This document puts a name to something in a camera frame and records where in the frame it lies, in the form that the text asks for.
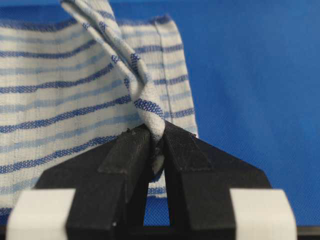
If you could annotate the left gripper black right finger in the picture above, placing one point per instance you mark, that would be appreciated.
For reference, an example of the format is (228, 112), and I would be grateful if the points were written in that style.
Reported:
(198, 178)

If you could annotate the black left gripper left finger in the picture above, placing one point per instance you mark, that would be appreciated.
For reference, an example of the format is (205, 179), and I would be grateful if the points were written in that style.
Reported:
(111, 185)

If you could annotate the white blue-striped towel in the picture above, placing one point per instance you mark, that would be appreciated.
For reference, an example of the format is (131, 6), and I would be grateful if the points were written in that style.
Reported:
(73, 77)

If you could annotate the blue table cloth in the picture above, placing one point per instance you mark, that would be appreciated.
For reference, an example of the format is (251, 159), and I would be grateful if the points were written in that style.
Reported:
(254, 75)

